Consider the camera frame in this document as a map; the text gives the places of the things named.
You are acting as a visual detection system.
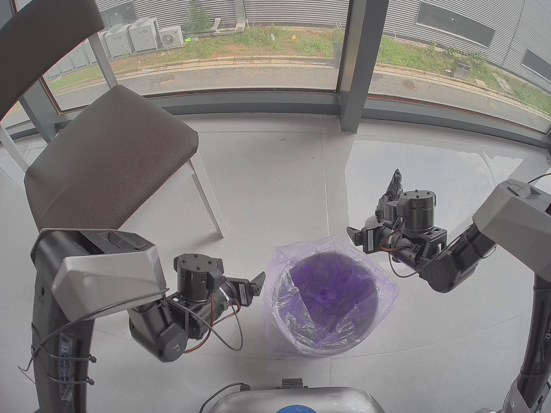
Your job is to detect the brown padded white frame chair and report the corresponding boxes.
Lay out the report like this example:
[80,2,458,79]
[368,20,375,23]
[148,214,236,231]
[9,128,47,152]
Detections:
[0,0,227,240]

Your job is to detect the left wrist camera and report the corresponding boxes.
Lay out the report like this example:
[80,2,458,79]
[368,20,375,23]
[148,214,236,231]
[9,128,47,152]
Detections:
[207,269,227,294]

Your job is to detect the black plastic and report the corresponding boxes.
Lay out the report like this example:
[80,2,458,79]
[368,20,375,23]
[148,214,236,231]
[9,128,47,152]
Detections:
[375,168,405,223]

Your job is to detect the purple plastic bag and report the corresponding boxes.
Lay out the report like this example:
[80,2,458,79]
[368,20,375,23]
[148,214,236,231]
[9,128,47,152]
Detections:
[263,236,399,357]

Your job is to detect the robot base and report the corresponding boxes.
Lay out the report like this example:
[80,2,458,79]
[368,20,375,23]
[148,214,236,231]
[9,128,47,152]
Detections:
[214,378,386,413]

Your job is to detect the white trash bin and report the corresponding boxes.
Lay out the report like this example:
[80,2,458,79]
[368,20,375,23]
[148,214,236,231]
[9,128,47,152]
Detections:
[269,252,381,357]

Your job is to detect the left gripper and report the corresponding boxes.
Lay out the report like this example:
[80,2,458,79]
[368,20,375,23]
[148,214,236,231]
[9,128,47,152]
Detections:
[214,272,266,313]

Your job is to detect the window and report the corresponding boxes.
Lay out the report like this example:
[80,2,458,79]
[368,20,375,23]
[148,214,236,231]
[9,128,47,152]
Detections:
[0,0,551,147]

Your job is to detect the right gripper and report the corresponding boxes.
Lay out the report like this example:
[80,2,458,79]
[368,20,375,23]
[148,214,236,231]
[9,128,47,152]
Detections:
[347,224,401,255]

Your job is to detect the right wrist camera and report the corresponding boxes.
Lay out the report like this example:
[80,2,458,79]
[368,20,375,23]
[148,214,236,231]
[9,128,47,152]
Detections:
[382,200,405,223]

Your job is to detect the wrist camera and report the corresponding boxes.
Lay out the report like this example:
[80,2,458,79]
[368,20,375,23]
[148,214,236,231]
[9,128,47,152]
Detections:
[382,200,405,223]
[207,269,227,294]

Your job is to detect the black cable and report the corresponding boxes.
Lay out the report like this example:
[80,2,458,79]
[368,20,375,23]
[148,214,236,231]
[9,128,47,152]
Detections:
[207,291,245,352]
[199,383,251,413]
[387,231,431,279]

